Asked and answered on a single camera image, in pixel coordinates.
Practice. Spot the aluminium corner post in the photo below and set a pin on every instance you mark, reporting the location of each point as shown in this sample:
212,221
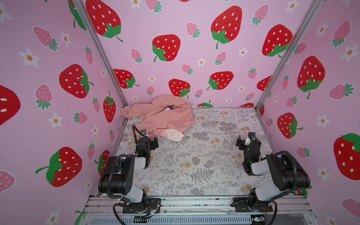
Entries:
101,21
297,37

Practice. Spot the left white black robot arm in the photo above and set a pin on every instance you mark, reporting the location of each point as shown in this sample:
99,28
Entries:
118,176

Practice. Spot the pink hooded zip jacket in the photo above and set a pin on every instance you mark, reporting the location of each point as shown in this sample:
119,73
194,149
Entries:
166,116

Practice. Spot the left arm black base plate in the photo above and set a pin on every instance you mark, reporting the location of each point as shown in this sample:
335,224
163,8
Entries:
150,205

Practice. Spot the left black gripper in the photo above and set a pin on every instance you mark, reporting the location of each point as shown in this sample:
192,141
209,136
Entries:
152,143

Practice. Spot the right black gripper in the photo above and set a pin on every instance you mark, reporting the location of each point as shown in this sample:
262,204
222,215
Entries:
249,145

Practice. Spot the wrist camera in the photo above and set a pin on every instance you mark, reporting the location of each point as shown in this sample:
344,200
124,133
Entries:
247,141
144,133

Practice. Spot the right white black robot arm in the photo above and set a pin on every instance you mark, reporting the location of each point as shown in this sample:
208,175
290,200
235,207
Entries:
287,176

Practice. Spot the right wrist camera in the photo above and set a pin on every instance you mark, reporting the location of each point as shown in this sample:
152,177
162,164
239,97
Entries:
247,141

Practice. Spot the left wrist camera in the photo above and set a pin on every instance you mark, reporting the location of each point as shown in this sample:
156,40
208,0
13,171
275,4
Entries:
144,133

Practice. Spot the right aluminium corner post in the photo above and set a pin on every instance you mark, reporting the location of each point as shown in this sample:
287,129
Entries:
297,37

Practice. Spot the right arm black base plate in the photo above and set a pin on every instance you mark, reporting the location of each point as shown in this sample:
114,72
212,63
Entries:
244,204

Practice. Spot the left aluminium corner post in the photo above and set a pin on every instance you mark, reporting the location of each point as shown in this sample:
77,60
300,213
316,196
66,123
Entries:
101,21

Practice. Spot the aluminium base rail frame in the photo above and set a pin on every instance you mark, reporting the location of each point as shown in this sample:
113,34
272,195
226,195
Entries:
201,210

